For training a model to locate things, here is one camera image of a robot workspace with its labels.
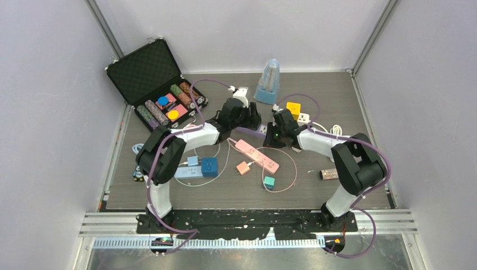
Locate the teal charger plug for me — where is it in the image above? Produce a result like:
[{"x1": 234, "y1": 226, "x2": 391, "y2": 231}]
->
[{"x1": 263, "y1": 176, "x2": 275, "y2": 191}]

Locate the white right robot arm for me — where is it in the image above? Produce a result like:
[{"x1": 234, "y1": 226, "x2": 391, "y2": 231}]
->
[{"x1": 263, "y1": 109, "x2": 389, "y2": 231}]

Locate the blue wrapped metronome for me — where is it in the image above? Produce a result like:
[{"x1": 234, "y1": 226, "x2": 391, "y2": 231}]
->
[{"x1": 254, "y1": 59, "x2": 280, "y2": 105}]

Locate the black chip case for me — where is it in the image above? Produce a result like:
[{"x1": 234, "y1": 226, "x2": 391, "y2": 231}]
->
[{"x1": 105, "y1": 38, "x2": 209, "y2": 132}]

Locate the pink power strip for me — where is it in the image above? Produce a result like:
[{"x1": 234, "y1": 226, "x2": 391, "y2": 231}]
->
[{"x1": 234, "y1": 139, "x2": 279, "y2": 174}]

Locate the purple power strip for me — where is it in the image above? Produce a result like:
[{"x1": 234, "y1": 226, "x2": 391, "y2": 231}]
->
[{"x1": 236, "y1": 124, "x2": 267, "y2": 138}]

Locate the pink charger cable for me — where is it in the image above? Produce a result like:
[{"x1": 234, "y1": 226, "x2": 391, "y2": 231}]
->
[{"x1": 227, "y1": 138, "x2": 298, "y2": 194}]

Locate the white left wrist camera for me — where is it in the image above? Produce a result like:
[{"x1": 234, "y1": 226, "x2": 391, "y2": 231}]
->
[{"x1": 228, "y1": 85, "x2": 249, "y2": 108}]

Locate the white coiled power cord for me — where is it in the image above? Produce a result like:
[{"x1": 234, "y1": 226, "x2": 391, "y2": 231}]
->
[{"x1": 309, "y1": 121, "x2": 344, "y2": 163}]

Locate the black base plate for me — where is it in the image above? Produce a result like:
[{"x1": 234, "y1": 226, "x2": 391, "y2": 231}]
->
[{"x1": 136, "y1": 209, "x2": 358, "y2": 240}]

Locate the orange pink charger plug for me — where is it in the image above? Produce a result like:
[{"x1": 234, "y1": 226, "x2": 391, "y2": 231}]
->
[{"x1": 236, "y1": 161, "x2": 251, "y2": 176}]

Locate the yellow cube socket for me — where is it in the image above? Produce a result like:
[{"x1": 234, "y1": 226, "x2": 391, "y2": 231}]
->
[{"x1": 286, "y1": 102, "x2": 301, "y2": 120}]

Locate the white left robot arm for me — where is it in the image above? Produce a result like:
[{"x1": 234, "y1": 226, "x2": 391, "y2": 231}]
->
[{"x1": 136, "y1": 98, "x2": 262, "y2": 233}]

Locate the mint green charger cable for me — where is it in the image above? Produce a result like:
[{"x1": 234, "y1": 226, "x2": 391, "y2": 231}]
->
[{"x1": 173, "y1": 139, "x2": 232, "y2": 188}]

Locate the light blue power strip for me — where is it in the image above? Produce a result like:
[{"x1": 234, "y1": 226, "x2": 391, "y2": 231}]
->
[{"x1": 174, "y1": 166, "x2": 204, "y2": 179}]

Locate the dark blue cube socket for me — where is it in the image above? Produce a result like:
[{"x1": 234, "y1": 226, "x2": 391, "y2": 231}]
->
[{"x1": 201, "y1": 157, "x2": 218, "y2": 178}]

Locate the light blue charger plug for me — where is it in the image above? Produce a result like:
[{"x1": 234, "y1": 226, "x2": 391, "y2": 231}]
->
[{"x1": 187, "y1": 156, "x2": 199, "y2": 167}]

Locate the glittery small cylinder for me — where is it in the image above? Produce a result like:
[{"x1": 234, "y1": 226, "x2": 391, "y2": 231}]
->
[{"x1": 318, "y1": 168, "x2": 339, "y2": 181}]

